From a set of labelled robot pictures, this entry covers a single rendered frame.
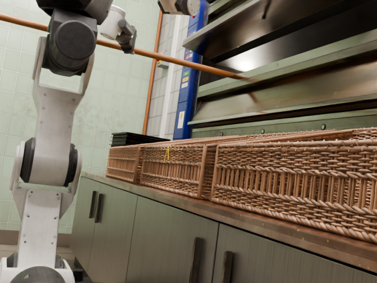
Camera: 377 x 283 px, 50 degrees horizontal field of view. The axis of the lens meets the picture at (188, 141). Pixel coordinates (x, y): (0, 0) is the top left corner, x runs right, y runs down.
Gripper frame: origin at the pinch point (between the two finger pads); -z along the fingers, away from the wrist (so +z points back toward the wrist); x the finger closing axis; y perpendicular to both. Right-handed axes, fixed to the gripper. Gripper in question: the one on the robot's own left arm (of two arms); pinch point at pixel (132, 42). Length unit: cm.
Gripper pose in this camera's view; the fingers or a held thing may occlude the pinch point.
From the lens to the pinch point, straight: 188.6
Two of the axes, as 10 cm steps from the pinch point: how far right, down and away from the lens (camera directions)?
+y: 9.7, 1.1, -1.9
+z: -1.8, -1.1, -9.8
